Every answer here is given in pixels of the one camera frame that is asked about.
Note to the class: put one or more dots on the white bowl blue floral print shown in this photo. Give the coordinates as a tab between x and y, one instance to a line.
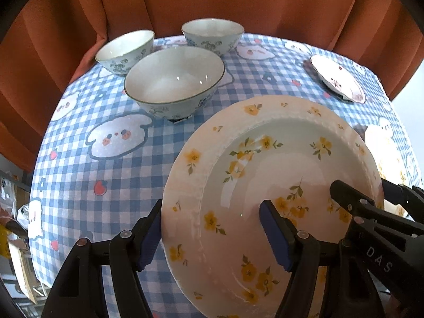
124	51
212	31
172	76

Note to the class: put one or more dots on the white plate yellow flower print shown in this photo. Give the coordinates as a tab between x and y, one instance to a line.
265	172
384	145

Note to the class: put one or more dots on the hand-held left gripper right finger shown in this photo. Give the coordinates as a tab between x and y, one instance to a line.
275	235

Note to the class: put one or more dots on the blue checked bear print tablecloth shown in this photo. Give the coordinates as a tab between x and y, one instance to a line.
109	185

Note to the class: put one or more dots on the small pink scalloped plate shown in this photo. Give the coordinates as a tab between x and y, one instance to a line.
338	74

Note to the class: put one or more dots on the cluttered storage shelf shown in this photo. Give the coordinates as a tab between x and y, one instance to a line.
15	225

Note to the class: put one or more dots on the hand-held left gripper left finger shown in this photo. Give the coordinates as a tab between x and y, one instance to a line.
149	238

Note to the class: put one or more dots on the orange curtain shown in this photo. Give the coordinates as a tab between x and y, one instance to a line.
232	3

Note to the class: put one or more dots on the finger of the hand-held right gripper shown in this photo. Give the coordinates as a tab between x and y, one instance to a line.
404	202
351	198

